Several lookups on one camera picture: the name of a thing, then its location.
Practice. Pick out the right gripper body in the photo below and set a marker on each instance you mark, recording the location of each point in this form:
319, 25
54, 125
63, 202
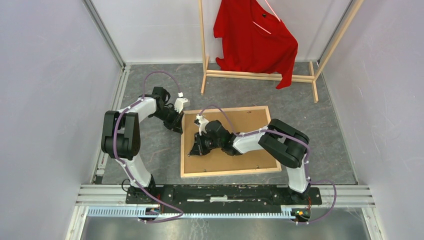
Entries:
208, 144

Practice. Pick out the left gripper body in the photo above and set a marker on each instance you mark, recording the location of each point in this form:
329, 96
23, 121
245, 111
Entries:
171, 118

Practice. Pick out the wooden picture frame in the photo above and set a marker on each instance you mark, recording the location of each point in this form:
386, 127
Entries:
182, 149

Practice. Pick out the brown cardboard backing board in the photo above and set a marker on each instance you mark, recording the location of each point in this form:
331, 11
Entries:
251, 149

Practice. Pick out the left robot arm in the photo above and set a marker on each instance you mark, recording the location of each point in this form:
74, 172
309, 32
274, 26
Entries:
121, 134

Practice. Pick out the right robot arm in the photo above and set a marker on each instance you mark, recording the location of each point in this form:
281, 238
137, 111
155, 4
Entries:
287, 145

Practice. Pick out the red t-shirt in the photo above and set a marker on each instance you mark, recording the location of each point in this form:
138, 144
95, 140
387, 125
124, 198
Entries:
254, 40

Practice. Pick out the wooden clothes rack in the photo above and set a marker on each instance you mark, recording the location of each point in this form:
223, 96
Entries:
346, 20

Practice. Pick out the pink clothes hanger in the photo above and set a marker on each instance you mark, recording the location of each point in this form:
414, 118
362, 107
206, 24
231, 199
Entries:
271, 10

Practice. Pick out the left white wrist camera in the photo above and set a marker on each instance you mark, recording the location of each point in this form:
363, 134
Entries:
181, 102

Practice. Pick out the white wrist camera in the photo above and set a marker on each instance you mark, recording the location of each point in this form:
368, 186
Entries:
181, 102
201, 122

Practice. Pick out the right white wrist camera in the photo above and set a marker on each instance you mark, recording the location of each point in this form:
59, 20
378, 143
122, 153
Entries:
201, 122

